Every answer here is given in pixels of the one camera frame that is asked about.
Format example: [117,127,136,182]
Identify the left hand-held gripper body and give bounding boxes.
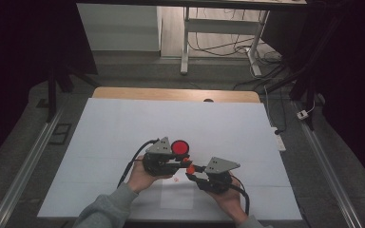
[142,136,180,178]

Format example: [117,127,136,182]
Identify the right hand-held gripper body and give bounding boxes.
[201,156,241,194]

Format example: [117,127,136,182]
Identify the round red ink pad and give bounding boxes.
[170,140,190,157]

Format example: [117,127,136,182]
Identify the person's left hand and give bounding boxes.
[126,155,172,194]

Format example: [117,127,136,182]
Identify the white paper sheet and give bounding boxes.
[160,167,195,210]

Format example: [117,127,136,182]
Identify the white power strip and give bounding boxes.
[271,126,287,152]

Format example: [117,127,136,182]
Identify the black stand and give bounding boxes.
[46,63,101,123]
[265,0,355,131]

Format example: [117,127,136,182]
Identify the white panel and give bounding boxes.
[76,3,163,52]

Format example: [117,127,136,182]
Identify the dark curtain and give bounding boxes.
[0,0,98,172]
[298,0,365,191]

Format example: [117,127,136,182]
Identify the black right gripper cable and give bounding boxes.
[231,175,251,217]

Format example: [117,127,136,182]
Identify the thick black floor cable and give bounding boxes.
[232,63,286,91]

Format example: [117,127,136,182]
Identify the aluminium floor rail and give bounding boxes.
[0,108,63,228]
[293,101,364,228]

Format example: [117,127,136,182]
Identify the thin black floor cables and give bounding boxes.
[188,8,283,65]

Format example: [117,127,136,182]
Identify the desk with white frame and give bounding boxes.
[75,0,308,78]

